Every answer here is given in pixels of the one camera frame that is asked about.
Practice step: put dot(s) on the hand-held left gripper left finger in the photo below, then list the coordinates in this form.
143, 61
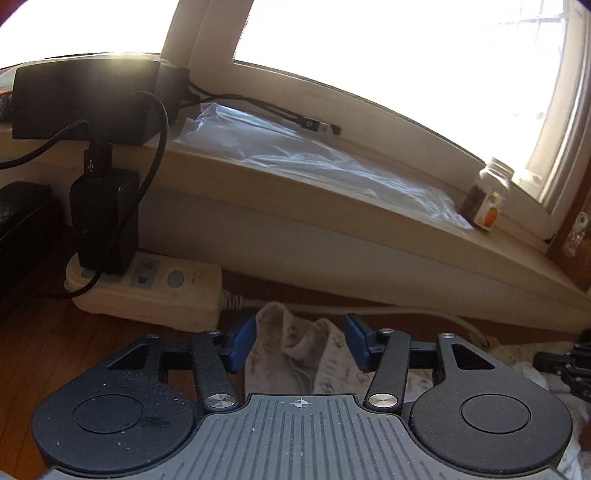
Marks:
242, 341

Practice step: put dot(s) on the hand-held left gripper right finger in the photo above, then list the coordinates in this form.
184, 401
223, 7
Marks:
356, 339

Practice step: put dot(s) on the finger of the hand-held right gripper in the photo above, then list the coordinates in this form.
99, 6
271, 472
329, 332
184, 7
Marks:
554, 362
585, 341

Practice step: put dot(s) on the white checker-print pajama garment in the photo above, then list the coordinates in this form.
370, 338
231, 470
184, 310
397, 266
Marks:
300, 350

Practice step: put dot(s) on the white power strip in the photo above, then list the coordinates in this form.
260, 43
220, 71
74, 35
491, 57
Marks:
184, 286

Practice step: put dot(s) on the clear plastic hanging clip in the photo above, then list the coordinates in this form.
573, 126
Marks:
572, 240

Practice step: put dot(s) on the black window corner piece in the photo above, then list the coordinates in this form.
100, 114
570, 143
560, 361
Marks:
549, 237

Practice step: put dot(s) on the beige window sill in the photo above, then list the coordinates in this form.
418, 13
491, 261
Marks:
277, 184

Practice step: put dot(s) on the clear jar with orange label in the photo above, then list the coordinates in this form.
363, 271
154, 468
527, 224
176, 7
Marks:
485, 203

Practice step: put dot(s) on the clear plastic bag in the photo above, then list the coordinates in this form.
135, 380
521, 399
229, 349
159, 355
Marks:
323, 161

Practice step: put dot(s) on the black charger adapter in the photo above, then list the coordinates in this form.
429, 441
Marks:
104, 221

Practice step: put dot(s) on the black woven case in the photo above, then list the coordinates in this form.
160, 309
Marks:
23, 230

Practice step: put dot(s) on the black electronic box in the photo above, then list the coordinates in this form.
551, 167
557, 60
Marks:
83, 101

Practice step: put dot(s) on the bright window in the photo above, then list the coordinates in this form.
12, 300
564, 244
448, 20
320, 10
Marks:
392, 46

